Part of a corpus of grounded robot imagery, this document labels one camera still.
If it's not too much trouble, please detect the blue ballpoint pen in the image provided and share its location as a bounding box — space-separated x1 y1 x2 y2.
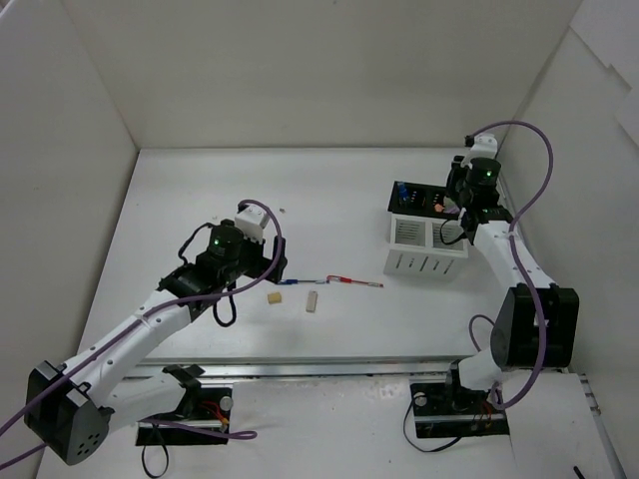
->
278 278 328 285

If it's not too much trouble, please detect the small tan eraser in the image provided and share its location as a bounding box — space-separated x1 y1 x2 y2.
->
268 292 283 304

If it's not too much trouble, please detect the clear bottle blue cap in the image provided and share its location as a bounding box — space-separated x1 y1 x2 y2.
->
396 182 410 207

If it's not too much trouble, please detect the white rectangular eraser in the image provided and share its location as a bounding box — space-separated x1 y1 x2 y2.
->
306 290 319 313

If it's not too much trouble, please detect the red gel pen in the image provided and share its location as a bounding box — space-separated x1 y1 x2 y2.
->
326 274 384 288

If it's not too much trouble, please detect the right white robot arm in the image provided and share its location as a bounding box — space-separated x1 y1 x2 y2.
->
441 156 580 411

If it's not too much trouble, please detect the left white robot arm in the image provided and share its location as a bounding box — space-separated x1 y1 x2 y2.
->
24 220 287 466

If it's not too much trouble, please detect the white slotted desk organizer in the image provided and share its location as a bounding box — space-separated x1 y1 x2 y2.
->
383 181 468 281

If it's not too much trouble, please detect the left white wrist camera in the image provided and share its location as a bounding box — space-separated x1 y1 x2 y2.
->
235 204 270 243

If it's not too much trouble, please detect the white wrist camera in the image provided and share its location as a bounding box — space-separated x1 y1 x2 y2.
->
235 204 270 243
462 133 499 165

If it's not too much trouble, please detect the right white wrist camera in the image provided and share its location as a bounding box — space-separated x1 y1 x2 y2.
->
462 133 499 165

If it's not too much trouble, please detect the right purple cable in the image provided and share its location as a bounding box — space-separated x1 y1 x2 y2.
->
468 119 555 413

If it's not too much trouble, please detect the purple cable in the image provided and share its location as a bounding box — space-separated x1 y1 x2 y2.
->
468 119 555 413
0 199 289 463

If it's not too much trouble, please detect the aluminium front rail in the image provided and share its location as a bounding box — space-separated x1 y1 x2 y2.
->
125 355 461 380

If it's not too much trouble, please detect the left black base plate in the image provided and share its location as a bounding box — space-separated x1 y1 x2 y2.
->
135 386 233 447

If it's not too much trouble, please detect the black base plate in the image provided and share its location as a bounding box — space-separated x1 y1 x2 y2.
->
408 382 510 439
135 386 233 447

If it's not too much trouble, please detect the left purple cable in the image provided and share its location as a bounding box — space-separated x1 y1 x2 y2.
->
0 199 289 463

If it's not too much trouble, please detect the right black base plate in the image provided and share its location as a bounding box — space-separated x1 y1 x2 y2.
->
408 382 510 439

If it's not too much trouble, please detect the aluminium side rail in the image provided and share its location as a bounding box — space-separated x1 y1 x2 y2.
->
498 174 600 415

